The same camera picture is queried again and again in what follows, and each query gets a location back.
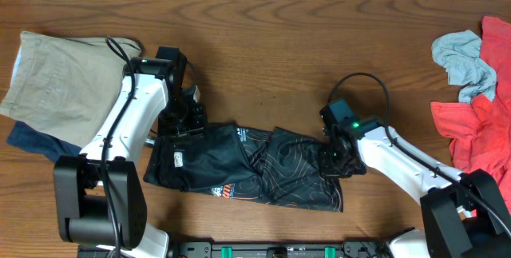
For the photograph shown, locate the black printed cycling jersey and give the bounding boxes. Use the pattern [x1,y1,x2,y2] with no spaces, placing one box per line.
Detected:
[144,125,343,212]

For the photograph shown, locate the light blue grey shirt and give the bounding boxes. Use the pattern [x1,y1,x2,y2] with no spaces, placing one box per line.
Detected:
[431,30,497,103]

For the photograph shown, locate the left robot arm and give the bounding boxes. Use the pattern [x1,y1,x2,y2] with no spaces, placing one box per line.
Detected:
[53,46,207,257]

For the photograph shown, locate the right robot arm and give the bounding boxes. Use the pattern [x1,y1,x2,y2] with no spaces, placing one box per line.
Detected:
[319,100,510,257]

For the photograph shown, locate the folded beige trousers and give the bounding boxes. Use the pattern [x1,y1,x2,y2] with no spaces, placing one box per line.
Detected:
[1,31,125,148]

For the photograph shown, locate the red orange shirt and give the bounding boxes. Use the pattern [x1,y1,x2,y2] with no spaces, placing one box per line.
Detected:
[430,16,510,203]

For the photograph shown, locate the folded navy blue garment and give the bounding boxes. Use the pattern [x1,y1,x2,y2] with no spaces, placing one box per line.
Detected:
[6,121,81,163]

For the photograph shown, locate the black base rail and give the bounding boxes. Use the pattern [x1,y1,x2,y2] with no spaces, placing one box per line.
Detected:
[77,229,428,258]

